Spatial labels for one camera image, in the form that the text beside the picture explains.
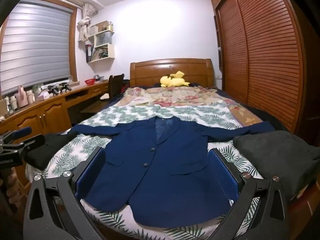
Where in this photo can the dark grey folded garment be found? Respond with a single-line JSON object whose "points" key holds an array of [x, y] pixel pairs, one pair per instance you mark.
{"points": [[275, 155]]}

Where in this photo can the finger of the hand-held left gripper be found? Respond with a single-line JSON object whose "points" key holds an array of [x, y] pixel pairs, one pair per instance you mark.
{"points": [[35, 140], [23, 131]]}

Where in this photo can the wooden desk cabinet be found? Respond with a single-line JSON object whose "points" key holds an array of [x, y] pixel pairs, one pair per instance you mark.
{"points": [[52, 112]]}

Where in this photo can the wooden bed headboard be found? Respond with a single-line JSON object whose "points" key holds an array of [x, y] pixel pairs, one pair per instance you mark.
{"points": [[150, 72]]}

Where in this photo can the leaf print blanket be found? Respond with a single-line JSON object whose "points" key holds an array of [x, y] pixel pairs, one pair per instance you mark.
{"points": [[200, 115]]}

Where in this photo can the white wall shelf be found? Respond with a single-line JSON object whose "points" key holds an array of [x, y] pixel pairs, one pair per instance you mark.
{"points": [[110, 52]]}

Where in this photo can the person's left hand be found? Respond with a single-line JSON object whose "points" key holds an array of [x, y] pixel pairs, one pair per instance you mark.
{"points": [[12, 187]]}

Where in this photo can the wooden window frame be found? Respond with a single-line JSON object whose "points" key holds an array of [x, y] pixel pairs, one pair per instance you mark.
{"points": [[73, 42]]}

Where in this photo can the red basket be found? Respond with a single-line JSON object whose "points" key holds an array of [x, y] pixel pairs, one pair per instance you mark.
{"points": [[90, 82]]}

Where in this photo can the black binder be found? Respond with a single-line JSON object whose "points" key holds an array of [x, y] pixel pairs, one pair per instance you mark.
{"points": [[88, 53]]}

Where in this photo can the grey window blind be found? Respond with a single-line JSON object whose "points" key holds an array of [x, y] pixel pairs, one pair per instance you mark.
{"points": [[35, 47]]}

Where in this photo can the floral quilt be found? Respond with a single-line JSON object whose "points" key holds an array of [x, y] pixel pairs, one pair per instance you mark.
{"points": [[175, 97]]}

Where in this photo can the wooden louvred wardrobe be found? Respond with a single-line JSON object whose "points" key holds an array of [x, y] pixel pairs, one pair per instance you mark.
{"points": [[262, 55]]}

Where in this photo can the brown cartoon print blanket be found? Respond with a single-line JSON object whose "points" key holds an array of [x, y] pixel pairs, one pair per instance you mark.
{"points": [[246, 116]]}

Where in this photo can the navy blue suit jacket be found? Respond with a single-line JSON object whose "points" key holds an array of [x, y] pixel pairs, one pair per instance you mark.
{"points": [[160, 170]]}

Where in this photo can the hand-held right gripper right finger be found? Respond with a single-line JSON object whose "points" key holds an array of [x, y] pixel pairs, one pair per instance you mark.
{"points": [[225, 175]]}

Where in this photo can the metal pot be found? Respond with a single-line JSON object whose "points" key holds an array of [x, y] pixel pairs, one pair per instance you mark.
{"points": [[98, 78]]}

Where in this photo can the dark wooden chair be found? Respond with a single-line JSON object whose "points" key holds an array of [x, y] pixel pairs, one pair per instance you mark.
{"points": [[116, 85]]}

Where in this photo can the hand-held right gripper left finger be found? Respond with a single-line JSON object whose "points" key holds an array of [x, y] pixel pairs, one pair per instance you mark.
{"points": [[91, 170]]}

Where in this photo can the tied beige curtain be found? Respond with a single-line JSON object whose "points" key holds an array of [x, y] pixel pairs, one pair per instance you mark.
{"points": [[83, 27]]}

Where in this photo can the yellow plush toy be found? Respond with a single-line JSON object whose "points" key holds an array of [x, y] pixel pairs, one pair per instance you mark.
{"points": [[172, 81]]}

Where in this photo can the black cloth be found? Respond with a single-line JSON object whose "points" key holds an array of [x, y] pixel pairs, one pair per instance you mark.
{"points": [[42, 157]]}

